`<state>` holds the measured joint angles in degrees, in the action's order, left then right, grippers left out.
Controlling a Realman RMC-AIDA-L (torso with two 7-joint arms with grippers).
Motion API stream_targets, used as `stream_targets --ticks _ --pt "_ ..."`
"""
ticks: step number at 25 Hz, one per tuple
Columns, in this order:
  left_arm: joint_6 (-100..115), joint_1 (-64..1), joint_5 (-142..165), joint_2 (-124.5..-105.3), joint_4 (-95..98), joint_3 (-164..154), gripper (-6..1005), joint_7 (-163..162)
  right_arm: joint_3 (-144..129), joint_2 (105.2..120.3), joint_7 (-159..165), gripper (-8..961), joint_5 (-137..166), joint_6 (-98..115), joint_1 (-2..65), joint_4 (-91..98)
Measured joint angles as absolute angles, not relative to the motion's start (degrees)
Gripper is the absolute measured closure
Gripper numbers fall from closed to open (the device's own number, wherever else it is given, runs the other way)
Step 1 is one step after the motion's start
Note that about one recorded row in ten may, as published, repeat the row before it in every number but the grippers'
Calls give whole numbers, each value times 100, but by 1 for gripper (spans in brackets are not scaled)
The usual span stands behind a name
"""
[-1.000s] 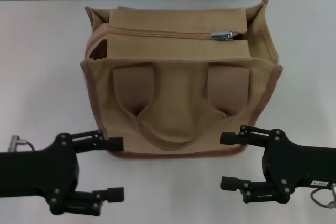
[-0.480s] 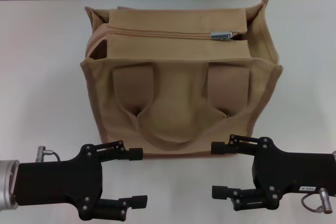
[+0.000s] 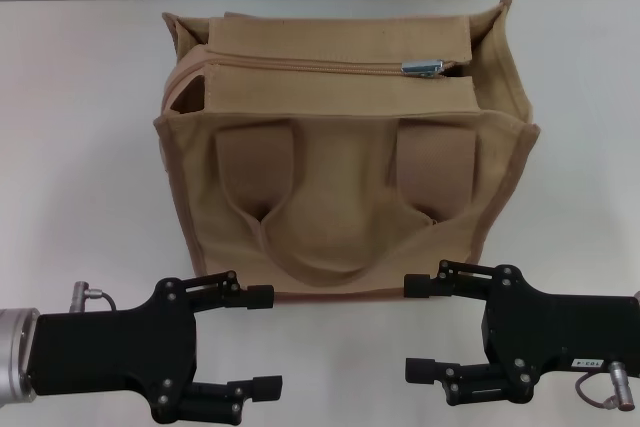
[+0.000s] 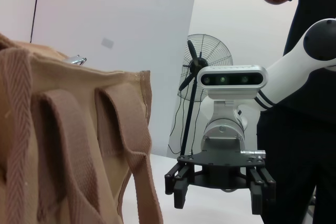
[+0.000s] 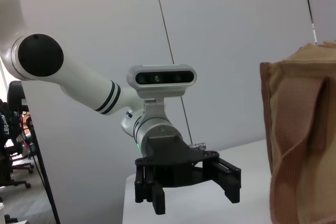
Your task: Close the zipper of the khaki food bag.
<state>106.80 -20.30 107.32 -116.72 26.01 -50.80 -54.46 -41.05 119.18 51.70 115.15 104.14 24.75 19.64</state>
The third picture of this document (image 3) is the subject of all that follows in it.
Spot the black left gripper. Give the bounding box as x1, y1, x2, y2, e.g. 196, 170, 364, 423
26, 269, 285, 424

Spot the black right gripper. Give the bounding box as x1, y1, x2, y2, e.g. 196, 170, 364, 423
402, 259, 640, 407

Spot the khaki canvas food bag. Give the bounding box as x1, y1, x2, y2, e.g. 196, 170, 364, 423
151, 0, 542, 307

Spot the silver metal zipper pull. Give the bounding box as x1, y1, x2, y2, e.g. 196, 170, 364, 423
401, 58, 447, 80

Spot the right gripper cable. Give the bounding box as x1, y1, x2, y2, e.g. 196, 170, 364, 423
573, 360, 635, 409

